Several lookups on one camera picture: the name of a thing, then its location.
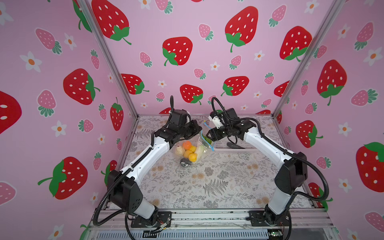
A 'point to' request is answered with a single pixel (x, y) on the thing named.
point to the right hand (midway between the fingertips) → (210, 132)
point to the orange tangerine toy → (187, 145)
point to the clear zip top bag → (196, 140)
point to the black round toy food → (185, 162)
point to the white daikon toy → (199, 151)
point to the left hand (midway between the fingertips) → (204, 126)
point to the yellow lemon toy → (193, 157)
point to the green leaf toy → (208, 140)
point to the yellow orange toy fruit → (187, 153)
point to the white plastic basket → (261, 125)
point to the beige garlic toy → (179, 151)
